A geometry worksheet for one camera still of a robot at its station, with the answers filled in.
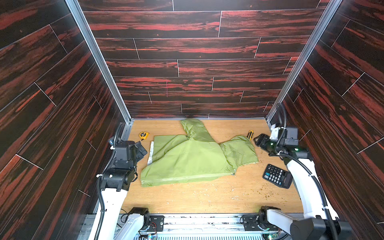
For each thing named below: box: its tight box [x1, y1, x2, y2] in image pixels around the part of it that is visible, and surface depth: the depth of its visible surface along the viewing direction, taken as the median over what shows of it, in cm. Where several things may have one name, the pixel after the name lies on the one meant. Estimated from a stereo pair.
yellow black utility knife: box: [247, 130, 254, 141], surface depth 113 cm
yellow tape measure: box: [139, 131, 149, 141], surface depth 110 cm
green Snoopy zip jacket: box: [140, 118, 259, 187], surface depth 94 cm
